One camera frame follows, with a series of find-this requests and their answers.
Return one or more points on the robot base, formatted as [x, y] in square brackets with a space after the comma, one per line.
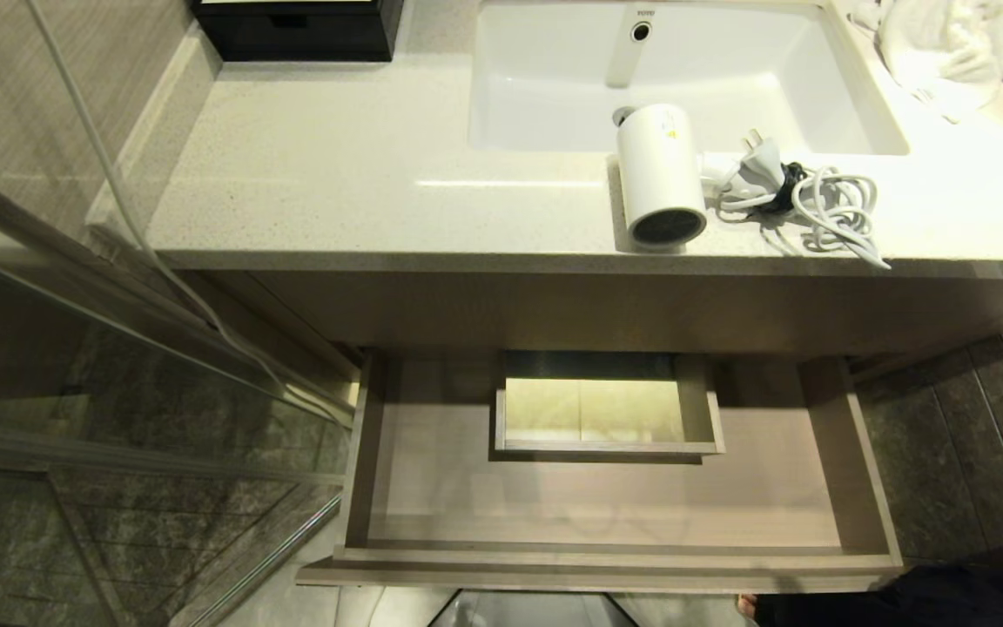
[532, 610]

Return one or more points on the beige wooden vanity cabinet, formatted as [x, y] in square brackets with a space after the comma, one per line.
[641, 305]

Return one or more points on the white rectangular sink basin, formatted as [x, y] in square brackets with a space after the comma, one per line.
[684, 87]

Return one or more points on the white towel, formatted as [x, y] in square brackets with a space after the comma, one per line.
[945, 43]

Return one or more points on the white hair dryer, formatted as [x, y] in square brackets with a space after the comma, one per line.
[660, 165]

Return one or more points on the person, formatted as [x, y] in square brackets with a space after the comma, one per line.
[928, 596]

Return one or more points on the beige wooden drawer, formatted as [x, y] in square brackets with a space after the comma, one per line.
[606, 514]

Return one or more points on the chrome sink faucet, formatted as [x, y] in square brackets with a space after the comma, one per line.
[630, 48]

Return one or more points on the glass shower door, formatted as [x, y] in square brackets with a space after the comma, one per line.
[118, 418]

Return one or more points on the black tissue box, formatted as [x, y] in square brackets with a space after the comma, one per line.
[297, 30]

